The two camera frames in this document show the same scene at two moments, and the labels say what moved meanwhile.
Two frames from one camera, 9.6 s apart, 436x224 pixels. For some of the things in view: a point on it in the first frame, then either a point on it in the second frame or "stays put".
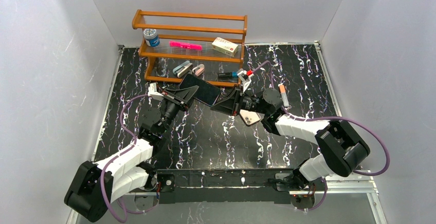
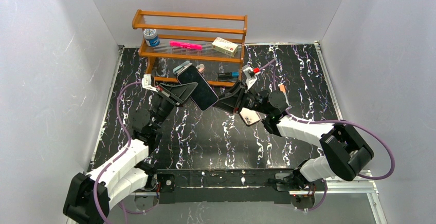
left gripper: (180, 99) -> (167, 95)
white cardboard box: (225, 47) stays put
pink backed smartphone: (249, 117) stays put
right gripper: (235, 103) stays put
